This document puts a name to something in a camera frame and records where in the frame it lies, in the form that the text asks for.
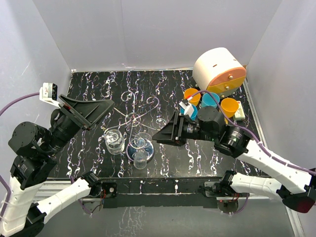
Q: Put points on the blue wine glass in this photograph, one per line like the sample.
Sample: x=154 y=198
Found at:
x=208 y=100
x=194 y=114

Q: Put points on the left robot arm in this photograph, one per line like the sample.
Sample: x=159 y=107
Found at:
x=35 y=147

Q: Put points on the clear ribbed wine glass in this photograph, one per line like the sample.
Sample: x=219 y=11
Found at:
x=142 y=145

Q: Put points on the white and orange appliance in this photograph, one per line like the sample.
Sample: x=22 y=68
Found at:
x=218 y=71

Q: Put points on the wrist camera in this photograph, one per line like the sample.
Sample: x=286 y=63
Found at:
x=187 y=107
x=48 y=93

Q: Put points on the yellow wine glass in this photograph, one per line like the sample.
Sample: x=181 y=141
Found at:
x=190 y=92
x=229 y=106

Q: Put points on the cream switch box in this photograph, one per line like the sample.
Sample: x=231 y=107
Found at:
x=239 y=114

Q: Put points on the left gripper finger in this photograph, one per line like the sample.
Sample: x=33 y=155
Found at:
x=95 y=111
x=85 y=106

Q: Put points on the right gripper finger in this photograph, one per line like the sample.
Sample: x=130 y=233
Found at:
x=165 y=139
x=168 y=128

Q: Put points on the chrome wire glass rack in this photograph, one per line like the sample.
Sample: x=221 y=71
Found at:
x=132 y=124

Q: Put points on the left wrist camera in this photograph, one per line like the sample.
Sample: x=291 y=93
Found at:
x=48 y=93

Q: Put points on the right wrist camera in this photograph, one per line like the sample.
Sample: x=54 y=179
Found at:
x=187 y=107

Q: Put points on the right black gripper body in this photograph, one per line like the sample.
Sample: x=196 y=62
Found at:
x=186 y=130

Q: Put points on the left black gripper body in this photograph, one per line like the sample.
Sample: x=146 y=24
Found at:
x=64 y=129

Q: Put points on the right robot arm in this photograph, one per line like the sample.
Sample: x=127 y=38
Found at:
x=295 y=188

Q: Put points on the black front base bar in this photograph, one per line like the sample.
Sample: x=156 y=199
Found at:
x=159 y=192

